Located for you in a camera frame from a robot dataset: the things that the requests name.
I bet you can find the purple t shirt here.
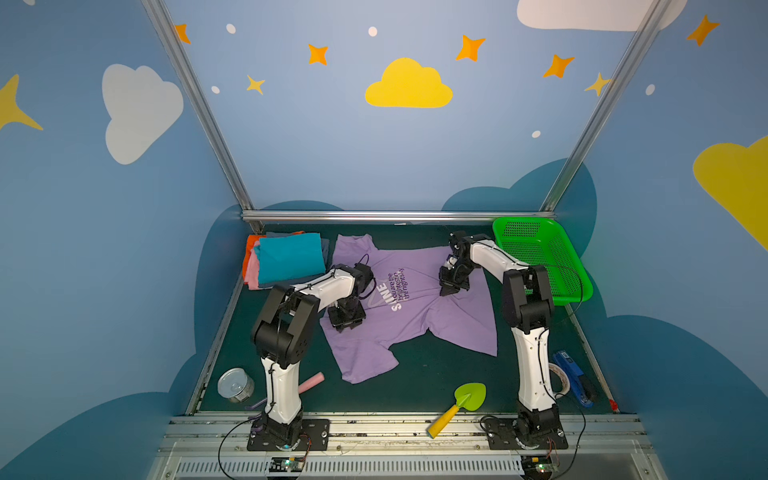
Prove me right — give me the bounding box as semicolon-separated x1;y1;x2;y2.
320;234;498;384

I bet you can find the green plastic perforated basket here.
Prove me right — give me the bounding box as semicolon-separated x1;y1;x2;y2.
492;217;594;306

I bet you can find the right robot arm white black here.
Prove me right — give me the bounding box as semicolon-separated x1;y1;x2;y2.
438;232;562;445

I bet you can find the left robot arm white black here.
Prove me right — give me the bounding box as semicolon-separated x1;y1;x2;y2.
251;263;375;445

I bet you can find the grey blue folded t shirt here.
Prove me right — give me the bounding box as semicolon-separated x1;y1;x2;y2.
263;230;331;286

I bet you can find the teal folded t shirt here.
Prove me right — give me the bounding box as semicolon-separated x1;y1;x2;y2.
254;232;327;287

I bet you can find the pink folded t shirt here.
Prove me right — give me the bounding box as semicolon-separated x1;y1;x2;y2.
244;245;301;292

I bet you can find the orange folded t shirt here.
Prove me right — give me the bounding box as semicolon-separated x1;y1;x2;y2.
241;232;283;279

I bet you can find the green yellow toy shovel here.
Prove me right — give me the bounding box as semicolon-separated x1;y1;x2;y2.
427;383;487;439

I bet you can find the blue stapler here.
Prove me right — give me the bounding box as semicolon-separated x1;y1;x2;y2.
553;350;599;408

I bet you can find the white tape roll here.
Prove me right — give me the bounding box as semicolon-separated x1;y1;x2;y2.
549;363;571;399

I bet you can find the left circuit board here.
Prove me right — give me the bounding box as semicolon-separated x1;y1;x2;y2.
268;457;305;474

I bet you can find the circuit board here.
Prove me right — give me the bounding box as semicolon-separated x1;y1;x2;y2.
268;457;305;474
520;456;554;480

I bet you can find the right circuit board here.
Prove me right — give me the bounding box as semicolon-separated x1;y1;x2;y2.
520;456;554;480

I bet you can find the aluminium frame back bar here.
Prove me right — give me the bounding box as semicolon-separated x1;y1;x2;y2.
241;209;556;225

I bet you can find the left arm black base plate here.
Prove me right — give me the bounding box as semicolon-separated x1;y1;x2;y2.
247;418;330;452

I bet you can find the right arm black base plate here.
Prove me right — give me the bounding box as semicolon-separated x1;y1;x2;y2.
479;415;569;450

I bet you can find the aluminium front rail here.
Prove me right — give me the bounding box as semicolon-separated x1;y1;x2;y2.
147;412;666;479

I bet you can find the aluminium frame right post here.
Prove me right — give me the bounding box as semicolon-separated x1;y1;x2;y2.
534;0;673;218

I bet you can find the aluminium frame post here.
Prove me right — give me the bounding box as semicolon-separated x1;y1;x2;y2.
141;0;264;234
534;0;673;218

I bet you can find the aluminium frame left post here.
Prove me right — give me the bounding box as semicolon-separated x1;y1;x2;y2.
141;0;264;234

